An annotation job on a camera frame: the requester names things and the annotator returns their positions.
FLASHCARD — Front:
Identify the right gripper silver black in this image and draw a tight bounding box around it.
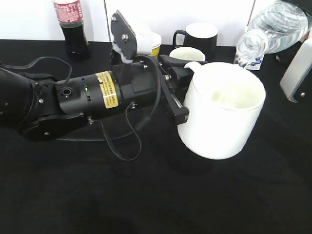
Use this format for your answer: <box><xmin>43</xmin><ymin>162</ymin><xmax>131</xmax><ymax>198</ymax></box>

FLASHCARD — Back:
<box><xmin>275</xmin><ymin>0</ymin><xmax>312</xmax><ymax>104</ymax></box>

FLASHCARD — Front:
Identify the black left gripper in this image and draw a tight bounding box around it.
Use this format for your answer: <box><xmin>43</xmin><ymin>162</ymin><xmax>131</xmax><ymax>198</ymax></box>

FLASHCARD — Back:
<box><xmin>111</xmin><ymin>55</ymin><xmax>190</xmax><ymax>125</ymax></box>

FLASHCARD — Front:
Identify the clear water bottle green label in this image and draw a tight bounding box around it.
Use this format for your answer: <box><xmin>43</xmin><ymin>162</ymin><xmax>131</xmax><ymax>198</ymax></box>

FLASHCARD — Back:
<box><xmin>234</xmin><ymin>0</ymin><xmax>310</xmax><ymax>70</ymax></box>

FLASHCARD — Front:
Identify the white ceramic mug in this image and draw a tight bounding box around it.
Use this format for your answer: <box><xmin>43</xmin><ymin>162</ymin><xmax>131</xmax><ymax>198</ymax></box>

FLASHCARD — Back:
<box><xmin>177</xmin><ymin>61</ymin><xmax>266</xmax><ymax>160</ymax></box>

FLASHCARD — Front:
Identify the yellow cup white lid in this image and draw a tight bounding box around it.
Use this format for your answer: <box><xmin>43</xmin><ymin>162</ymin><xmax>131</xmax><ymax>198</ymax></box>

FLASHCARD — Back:
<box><xmin>136</xmin><ymin>26</ymin><xmax>162</xmax><ymax>56</ymax></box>

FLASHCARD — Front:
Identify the red ceramic mug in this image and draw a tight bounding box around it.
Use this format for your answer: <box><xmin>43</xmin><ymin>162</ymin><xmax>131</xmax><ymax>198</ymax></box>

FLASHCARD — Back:
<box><xmin>169</xmin><ymin>47</ymin><xmax>205</xmax><ymax>61</ymax></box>

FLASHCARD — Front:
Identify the black ceramic mug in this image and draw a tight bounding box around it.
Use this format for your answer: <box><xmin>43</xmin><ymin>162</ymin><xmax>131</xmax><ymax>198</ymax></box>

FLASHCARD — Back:
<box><xmin>173</xmin><ymin>22</ymin><xmax>218</xmax><ymax>54</ymax></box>

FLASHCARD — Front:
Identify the white blueberry milk carton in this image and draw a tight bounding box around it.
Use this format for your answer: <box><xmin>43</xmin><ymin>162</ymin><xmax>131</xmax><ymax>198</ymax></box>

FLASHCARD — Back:
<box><xmin>243</xmin><ymin>26</ymin><xmax>265</xmax><ymax>71</ymax></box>

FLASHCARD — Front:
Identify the cola bottle red label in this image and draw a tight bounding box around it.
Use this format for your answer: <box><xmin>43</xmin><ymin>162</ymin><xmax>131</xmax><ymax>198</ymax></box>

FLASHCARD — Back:
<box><xmin>52</xmin><ymin>0</ymin><xmax>90</xmax><ymax>61</ymax></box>

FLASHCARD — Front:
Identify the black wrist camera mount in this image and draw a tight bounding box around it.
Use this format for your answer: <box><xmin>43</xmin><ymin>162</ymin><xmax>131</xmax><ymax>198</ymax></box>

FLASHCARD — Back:
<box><xmin>111</xmin><ymin>10</ymin><xmax>137</xmax><ymax>64</ymax></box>

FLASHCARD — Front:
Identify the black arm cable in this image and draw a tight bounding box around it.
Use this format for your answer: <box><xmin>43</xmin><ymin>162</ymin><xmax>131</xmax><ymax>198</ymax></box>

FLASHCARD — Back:
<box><xmin>14</xmin><ymin>55</ymin><xmax>169</xmax><ymax>161</ymax></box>

